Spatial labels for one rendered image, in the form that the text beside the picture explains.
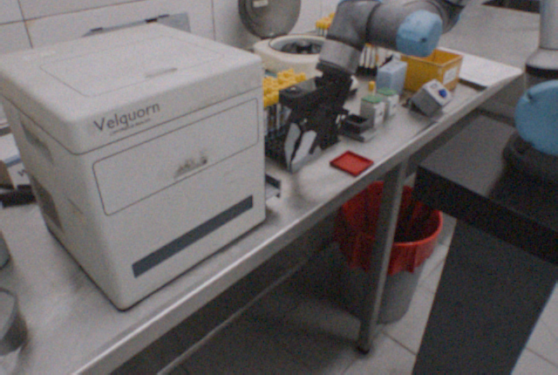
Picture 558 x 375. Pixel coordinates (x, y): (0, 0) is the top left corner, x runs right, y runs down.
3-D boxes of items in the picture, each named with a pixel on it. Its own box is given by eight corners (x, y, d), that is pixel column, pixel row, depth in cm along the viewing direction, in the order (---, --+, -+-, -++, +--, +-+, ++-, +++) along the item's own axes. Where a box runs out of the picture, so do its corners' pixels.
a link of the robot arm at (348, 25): (380, -16, 73) (338, -24, 77) (356, 46, 74) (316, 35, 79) (394, 2, 79) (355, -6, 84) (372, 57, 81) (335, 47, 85)
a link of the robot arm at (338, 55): (350, 44, 75) (314, 36, 80) (340, 70, 76) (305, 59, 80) (369, 57, 81) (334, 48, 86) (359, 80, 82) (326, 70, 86)
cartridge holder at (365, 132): (364, 142, 99) (366, 128, 97) (332, 130, 104) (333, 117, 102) (376, 134, 103) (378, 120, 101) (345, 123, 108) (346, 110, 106)
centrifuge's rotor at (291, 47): (298, 78, 119) (298, 53, 115) (265, 64, 129) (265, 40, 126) (338, 67, 127) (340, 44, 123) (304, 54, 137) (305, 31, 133)
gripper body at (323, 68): (340, 139, 84) (363, 80, 82) (316, 132, 78) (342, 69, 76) (310, 126, 89) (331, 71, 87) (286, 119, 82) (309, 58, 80)
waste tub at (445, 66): (435, 99, 120) (442, 65, 115) (394, 86, 128) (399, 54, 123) (457, 87, 128) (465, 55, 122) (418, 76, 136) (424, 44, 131)
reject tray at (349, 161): (355, 176, 87) (355, 173, 87) (329, 164, 91) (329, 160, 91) (373, 164, 91) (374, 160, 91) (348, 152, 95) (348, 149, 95)
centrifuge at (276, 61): (306, 111, 114) (308, 66, 107) (244, 78, 134) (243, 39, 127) (368, 90, 126) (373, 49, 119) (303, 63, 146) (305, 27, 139)
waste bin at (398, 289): (384, 356, 149) (406, 264, 125) (305, 297, 170) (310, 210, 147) (436, 295, 172) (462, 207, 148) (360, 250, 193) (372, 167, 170)
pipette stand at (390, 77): (391, 109, 114) (397, 74, 109) (368, 103, 118) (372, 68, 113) (406, 98, 121) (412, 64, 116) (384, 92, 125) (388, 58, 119)
